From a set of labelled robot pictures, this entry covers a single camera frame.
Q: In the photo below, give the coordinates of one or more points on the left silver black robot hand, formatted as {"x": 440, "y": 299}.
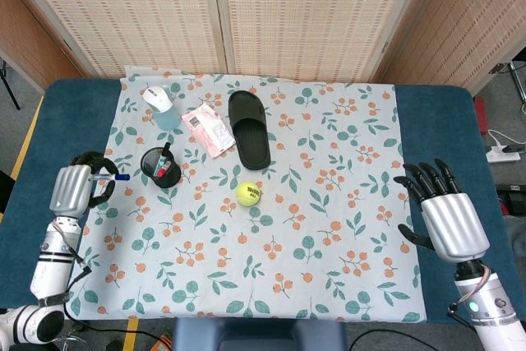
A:
{"x": 76, "y": 188}

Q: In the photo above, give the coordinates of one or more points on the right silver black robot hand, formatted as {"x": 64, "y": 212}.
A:
{"x": 452, "y": 223}

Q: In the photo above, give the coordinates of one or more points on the blue capped white marker pen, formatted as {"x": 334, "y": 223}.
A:
{"x": 115, "y": 177}

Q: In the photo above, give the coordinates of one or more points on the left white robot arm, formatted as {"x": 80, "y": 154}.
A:
{"x": 45, "y": 277}

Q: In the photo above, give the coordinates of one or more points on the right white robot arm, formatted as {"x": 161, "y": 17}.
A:
{"x": 489, "y": 310}

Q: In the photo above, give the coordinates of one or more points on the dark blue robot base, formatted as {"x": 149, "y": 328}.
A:
{"x": 259, "y": 335}

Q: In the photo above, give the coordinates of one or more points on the black mesh pen holder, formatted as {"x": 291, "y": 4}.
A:
{"x": 161, "y": 168}

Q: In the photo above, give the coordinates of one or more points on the red-capped white tube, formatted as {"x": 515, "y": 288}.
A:
{"x": 162, "y": 169}

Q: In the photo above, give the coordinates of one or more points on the blue padded table cover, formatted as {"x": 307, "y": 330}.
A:
{"x": 41, "y": 129}

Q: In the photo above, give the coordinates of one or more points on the white power strip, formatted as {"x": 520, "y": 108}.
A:
{"x": 502, "y": 156}

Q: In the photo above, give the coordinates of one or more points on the red black floor device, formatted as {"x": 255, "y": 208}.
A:
{"x": 480, "y": 114}

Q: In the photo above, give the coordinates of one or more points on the clear blue glass cup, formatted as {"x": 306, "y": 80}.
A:
{"x": 167, "y": 117}

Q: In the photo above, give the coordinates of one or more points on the white computer mouse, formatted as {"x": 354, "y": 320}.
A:
{"x": 157, "y": 98}

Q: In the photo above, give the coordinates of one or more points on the black tripod stand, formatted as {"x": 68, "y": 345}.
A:
{"x": 9, "y": 86}

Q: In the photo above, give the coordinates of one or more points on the pink white tissue pack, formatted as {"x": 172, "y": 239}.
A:
{"x": 209, "y": 128}

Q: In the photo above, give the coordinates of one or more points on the yellow tennis ball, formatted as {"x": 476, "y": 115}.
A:
{"x": 249, "y": 193}

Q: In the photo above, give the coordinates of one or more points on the orange box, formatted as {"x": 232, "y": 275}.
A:
{"x": 162, "y": 343}

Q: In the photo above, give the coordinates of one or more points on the black rubber slipper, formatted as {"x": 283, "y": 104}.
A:
{"x": 249, "y": 129}

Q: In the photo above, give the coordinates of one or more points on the floral print tablecloth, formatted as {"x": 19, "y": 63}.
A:
{"x": 263, "y": 219}

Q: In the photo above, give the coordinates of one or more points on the woven bamboo folding screen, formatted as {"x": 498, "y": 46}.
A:
{"x": 263, "y": 14}

